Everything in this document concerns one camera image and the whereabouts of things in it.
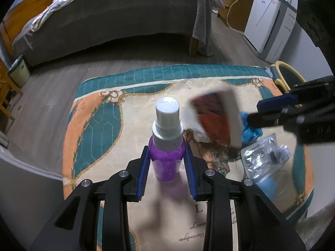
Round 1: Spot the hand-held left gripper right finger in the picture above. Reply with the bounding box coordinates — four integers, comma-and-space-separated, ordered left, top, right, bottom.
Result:
183, 142, 307, 251

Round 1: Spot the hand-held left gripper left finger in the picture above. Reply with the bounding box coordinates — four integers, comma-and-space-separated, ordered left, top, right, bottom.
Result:
30, 145, 151, 251

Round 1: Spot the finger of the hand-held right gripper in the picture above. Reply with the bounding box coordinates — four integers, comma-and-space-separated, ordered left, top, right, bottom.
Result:
256, 75, 335, 113
247, 105, 335, 145

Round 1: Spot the purple spray bottle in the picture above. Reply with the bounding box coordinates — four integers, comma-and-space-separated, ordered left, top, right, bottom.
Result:
148, 97, 185, 182

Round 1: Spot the yellow framed chair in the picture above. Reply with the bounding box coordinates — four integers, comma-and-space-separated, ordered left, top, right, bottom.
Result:
269, 61, 307, 92

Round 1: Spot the red patterned tissue pack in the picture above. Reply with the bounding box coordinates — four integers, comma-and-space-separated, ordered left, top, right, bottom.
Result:
183, 88, 242, 147

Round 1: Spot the crumpled blue cloth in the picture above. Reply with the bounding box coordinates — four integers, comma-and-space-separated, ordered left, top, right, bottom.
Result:
239, 111, 263, 145

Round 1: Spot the clear blister pack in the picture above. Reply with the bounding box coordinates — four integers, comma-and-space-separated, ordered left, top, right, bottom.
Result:
240, 133, 291, 186

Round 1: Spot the white air purifier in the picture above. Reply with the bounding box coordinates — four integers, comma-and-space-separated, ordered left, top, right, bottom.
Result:
244, 0, 297, 61

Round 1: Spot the printed teal and orange mat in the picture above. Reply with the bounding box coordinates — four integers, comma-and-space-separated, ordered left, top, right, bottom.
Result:
61, 64, 314, 251

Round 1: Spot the blue face mask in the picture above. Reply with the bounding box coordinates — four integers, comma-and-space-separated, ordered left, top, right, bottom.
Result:
258, 176, 279, 202

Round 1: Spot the wooden cabinet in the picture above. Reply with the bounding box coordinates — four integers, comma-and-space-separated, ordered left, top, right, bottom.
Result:
217, 0, 254, 33

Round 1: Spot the bed with grey cover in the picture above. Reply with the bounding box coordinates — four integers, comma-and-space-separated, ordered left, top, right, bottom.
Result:
12, 0, 225, 67

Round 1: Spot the small green waste bin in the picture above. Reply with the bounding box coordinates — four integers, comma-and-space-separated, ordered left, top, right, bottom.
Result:
7, 55, 30, 88

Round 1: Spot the wooden bed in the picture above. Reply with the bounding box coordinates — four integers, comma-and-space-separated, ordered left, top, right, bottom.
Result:
0, 0, 199, 57

